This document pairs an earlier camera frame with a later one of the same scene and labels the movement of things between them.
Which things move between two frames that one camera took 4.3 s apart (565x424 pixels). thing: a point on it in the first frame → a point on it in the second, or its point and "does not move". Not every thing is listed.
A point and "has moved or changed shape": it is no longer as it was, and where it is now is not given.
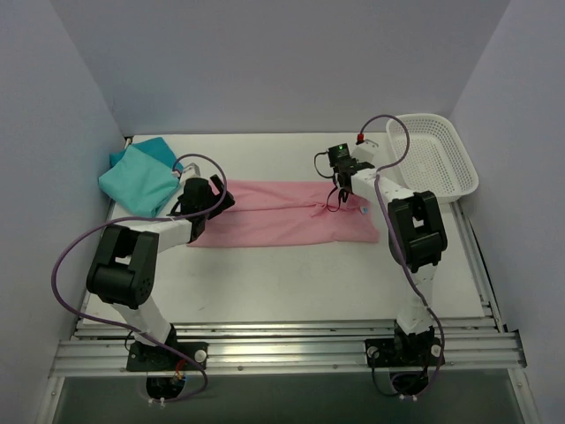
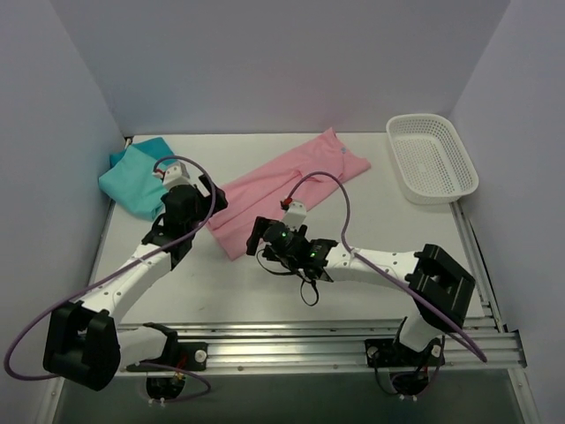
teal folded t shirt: (144, 177) does not move
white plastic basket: (437, 162) does not move
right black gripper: (342, 177) → (256, 235)
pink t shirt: (290, 213) has moved or changed shape
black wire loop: (333, 187) → (291, 273)
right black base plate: (389, 352) does not move
